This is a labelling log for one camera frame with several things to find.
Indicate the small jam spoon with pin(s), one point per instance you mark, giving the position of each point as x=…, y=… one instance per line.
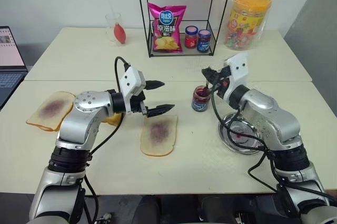
x=206, y=87

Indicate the black laptop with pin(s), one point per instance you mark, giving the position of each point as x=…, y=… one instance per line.
x=10, y=76

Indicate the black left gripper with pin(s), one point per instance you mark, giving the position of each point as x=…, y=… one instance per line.
x=137, y=104

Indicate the red-label jam jar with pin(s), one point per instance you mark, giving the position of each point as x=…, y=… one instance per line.
x=191, y=38

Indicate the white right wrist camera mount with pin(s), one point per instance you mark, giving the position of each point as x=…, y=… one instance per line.
x=239, y=67

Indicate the pink potato chips bag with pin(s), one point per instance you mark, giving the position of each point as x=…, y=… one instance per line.
x=167, y=29

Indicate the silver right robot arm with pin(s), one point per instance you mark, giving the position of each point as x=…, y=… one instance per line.
x=276, y=121

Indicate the plain bread slice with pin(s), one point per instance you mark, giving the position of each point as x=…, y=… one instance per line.
x=113, y=121
x=43, y=128

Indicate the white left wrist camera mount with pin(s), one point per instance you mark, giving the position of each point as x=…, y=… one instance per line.
x=130, y=79

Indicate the open blue-label jam jar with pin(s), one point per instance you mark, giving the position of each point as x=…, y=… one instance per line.
x=200, y=103

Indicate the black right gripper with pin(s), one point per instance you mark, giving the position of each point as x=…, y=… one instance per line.
x=222, y=83

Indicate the closed blue-label jam jar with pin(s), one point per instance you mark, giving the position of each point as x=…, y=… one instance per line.
x=203, y=42

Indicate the orange-lid candy jar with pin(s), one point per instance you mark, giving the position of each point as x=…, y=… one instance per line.
x=247, y=24

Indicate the red rubber bulb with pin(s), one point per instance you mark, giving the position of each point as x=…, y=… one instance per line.
x=119, y=34

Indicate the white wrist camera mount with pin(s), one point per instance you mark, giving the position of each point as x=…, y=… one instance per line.
x=130, y=79
x=239, y=67

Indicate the clear glass dish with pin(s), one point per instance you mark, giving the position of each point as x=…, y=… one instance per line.
x=241, y=137

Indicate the bread slice with jam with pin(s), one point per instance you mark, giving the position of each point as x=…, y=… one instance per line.
x=159, y=136
x=52, y=108

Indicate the clear glass cup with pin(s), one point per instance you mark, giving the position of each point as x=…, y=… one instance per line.
x=111, y=20

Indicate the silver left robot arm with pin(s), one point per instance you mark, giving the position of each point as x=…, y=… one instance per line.
x=87, y=113

